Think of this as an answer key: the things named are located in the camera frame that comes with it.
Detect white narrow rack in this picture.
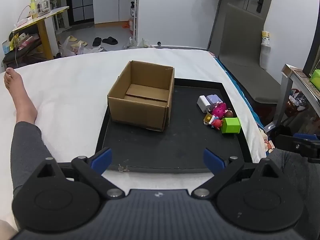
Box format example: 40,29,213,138
129,0,140,41

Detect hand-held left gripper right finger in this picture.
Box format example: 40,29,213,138
191,148,280,200

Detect yellow round table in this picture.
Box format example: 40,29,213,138
12,6,70,60

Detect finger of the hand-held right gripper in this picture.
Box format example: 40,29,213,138
274,133,320,156

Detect small purple box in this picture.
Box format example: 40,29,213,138
206,94,223,108

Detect white power strip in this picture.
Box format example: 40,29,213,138
14,17,34,27

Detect grey side table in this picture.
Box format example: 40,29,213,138
274,64,320,130

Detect red figurine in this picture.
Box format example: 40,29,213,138
211,118,224,130

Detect white cabinet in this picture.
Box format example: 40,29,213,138
92,0,138,25

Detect brown cardboard box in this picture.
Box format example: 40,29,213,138
107,60,175,132

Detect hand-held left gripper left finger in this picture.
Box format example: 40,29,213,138
34,148,125,200

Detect dark cushioned stool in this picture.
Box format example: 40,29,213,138
2,27,50,65

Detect magenta toy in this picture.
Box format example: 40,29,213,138
212,103,228,117

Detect green cube toy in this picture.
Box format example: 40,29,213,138
220,117,242,134

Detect dark framed panel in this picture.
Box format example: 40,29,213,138
302,12,320,77

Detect grey chair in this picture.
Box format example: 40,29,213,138
207,2,282,105

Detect black framed glass door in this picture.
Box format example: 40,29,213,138
69,0,94,25

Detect green tissue box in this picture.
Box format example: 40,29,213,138
310,69,320,89

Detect black tray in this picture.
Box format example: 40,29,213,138
95,78,252,174

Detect white charger plug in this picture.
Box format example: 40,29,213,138
197,95,210,113

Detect person's left leg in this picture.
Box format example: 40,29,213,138
4,67,75,198

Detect pile of snack packets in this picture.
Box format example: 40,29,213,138
2,32,40,53

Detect clear plastic bags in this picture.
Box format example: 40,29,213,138
122,37,154,50

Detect white plastic bag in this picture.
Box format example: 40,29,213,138
59,36,105,57

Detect glass jar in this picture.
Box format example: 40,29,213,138
37,0,52,17

